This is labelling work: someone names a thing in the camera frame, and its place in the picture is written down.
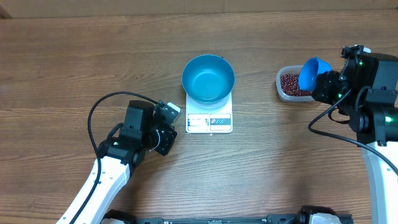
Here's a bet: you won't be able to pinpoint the blue plastic measuring scoop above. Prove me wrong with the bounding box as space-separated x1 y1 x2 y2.
298 57 332 91

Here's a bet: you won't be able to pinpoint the red adzuki beans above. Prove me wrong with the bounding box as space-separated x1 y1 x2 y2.
280 73 312 96

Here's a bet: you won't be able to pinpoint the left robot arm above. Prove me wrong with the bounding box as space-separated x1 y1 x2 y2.
59 100 182 223

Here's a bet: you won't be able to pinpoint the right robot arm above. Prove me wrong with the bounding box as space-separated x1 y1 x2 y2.
312 53 397 223

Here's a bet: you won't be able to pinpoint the white digital kitchen scale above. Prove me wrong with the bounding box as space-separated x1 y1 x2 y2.
185 93 233 134

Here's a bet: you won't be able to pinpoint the teal metal bowl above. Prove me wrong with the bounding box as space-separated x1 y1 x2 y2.
181 54 236 105

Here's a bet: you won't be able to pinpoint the clear plastic food container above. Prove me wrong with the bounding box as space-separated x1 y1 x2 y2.
276 65 313 103

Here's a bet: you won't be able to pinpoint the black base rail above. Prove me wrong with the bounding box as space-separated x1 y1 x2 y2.
101 205 354 224

